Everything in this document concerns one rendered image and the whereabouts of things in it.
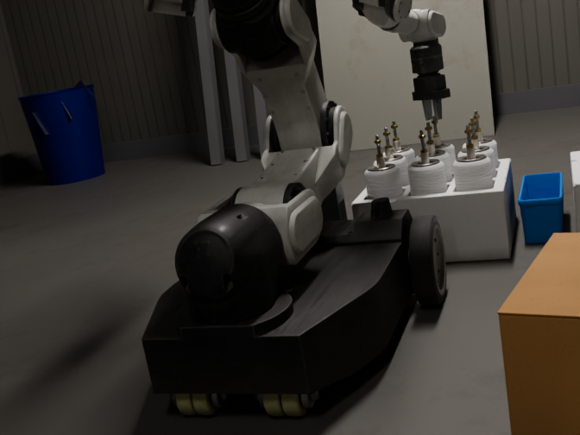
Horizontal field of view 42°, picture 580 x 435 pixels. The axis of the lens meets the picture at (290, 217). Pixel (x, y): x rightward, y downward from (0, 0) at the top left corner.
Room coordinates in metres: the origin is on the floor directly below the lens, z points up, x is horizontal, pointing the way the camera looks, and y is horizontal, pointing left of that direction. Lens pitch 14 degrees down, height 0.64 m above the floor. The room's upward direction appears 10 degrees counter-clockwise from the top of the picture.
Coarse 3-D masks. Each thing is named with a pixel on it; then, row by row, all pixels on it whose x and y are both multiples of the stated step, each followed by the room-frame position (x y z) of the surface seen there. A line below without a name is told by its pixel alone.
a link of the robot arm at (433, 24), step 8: (424, 16) 2.08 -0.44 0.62; (432, 16) 2.09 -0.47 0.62; (440, 16) 2.14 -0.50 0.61; (424, 24) 2.08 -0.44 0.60; (432, 24) 2.09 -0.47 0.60; (440, 24) 2.13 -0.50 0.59; (416, 32) 2.08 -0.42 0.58; (424, 32) 2.08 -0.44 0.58; (432, 32) 2.09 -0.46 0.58; (440, 32) 2.13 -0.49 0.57
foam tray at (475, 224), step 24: (504, 168) 2.04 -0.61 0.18; (408, 192) 1.96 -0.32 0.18; (456, 192) 1.86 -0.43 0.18; (480, 192) 1.83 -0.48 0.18; (504, 192) 1.83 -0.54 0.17; (456, 216) 1.85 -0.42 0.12; (480, 216) 1.83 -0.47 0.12; (504, 216) 1.81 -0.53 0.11; (456, 240) 1.85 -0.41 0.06; (480, 240) 1.83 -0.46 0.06; (504, 240) 1.81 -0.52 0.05
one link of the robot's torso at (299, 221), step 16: (304, 192) 1.45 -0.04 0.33; (272, 208) 1.36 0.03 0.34; (288, 208) 1.35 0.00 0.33; (304, 208) 1.40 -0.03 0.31; (320, 208) 1.49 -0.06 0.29; (288, 224) 1.34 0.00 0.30; (304, 224) 1.39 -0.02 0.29; (320, 224) 1.48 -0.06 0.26; (288, 240) 1.33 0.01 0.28; (304, 240) 1.37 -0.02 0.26; (288, 256) 1.34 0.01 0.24
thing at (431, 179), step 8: (408, 168) 1.95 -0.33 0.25; (416, 168) 1.92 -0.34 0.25; (424, 168) 1.91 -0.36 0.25; (432, 168) 1.90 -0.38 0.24; (440, 168) 1.91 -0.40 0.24; (408, 176) 1.95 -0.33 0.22; (416, 176) 1.92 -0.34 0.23; (424, 176) 1.91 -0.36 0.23; (432, 176) 1.90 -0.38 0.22; (440, 176) 1.91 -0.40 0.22; (416, 184) 1.92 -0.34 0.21; (424, 184) 1.91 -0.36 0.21; (432, 184) 1.90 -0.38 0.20; (440, 184) 1.91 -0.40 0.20; (416, 192) 1.92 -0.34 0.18; (424, 192) 1.91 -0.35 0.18; (432, 192) 1.90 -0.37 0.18; (440, 192) 1.91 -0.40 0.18
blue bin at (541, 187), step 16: (528, 176) 2.17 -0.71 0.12; (544, 176) 2.16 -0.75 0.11; (560, 176) 2.09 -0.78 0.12; (528, 192) 2.17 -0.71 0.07; (544, 192) 2.16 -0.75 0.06; (560, 192) 1.91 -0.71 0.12; (528, 208) 1.90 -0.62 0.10; (544, 208) 1.89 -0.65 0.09; (560, 208) 1.88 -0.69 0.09; (528, 224) 1.90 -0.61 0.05; (544, 224) 1.89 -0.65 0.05; (560, 224) 1.88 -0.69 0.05; (528, 240) 1.91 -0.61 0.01; (544, 240) 1.89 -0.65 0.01
